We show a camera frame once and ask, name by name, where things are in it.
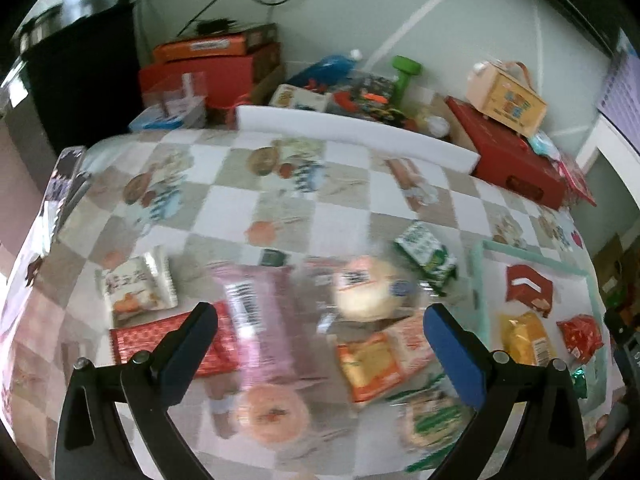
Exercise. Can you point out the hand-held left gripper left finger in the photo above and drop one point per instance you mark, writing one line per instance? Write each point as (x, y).
(192, 355)

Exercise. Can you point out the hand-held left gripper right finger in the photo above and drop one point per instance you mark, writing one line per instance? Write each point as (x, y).
(452, 355)

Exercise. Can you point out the mint green tray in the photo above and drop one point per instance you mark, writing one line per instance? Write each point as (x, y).
(487, 305)

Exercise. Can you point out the person's right hand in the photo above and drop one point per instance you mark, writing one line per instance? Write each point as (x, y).
(600, 427)

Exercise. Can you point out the pale pink snack packet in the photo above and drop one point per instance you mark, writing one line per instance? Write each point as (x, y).
(417, 342)

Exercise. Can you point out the red foil snack packet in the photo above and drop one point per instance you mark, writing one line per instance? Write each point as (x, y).
(150, 342)

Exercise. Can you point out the small red snack packet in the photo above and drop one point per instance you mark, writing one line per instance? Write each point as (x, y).
(580, 337)

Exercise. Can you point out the green foil candy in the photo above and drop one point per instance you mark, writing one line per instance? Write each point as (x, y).
(580, 382)

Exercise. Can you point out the green rice cracker packet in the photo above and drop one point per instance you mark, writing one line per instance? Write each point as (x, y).
(432, 417)

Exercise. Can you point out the yellow snack packet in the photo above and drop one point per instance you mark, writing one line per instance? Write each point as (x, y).
(527, 337)

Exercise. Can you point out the orange snack packet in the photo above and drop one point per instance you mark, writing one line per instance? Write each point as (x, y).
(370, 367)

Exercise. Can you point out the round peach bun packet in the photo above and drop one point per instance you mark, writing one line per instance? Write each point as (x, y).
(270, 410)

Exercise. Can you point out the red white-striped snack packet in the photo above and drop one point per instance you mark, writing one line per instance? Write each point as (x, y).
(527, 287)

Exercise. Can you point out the green and white snack packet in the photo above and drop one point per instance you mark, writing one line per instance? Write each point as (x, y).
(425, 255)

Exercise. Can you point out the round white bun packet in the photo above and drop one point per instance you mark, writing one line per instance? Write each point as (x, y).
(362, 290)

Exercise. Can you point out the small dark green packet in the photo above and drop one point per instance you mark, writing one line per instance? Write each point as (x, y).
(272, 258)

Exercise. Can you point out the red patterned tin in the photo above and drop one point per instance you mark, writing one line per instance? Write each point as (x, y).
(575, 180)

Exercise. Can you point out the white desk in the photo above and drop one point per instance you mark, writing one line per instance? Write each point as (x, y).
(612, 155)

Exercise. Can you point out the large red gift box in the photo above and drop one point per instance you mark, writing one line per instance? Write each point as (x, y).
(505, 160)

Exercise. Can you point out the wet wipes pack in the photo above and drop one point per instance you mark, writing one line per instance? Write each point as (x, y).
(542, 144)

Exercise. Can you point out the blue tissue pack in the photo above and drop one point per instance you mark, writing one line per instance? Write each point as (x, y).
(160, 121)

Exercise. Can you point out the white foam board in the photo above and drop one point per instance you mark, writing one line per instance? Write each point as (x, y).
(360, 135)

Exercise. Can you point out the clear plastic box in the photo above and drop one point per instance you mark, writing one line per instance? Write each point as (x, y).
(175, 92)

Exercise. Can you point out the purple perforated basket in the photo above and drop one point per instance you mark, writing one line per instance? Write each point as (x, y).
(620, 90)

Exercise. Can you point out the white printed box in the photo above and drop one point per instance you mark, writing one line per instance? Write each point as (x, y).
(295, 97)

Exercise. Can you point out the green dumbbell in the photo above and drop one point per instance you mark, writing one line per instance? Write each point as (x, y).
(406, 75)

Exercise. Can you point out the black cabinet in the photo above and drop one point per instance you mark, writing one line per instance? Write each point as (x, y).
(80, 70)

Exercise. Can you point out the orange box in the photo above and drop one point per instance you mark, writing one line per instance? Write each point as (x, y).
(205, 47)

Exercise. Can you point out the blue bottle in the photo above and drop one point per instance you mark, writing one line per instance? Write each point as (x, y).
(330, 70)

